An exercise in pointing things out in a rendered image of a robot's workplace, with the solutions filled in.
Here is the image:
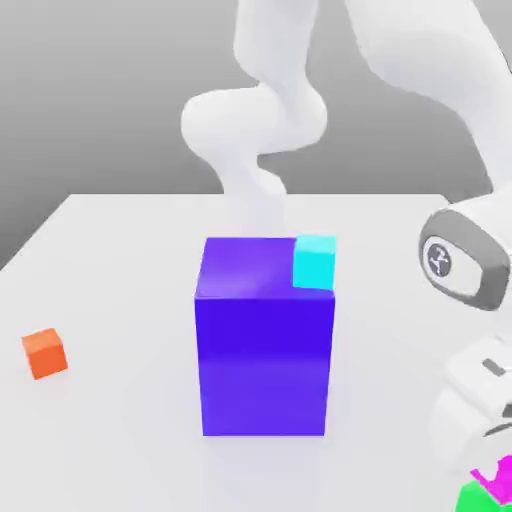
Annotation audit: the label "small green cube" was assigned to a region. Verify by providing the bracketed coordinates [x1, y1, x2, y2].
[454, 480, 512, 512]

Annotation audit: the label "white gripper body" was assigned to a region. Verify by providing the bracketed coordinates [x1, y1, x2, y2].
[429, 388, 512, 480]

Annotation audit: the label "small magenta cube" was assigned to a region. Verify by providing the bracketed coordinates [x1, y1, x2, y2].
[469, 454, 512, 506]

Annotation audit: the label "large purple box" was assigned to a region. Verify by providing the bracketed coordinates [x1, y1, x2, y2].
[194, 236, 336, 438]

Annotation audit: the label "small cyan cube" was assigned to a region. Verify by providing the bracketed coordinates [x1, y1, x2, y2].
[292, 234, 338, 292]

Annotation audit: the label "small orange cube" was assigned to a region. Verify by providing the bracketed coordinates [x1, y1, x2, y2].
[21, 327, 69, 381]

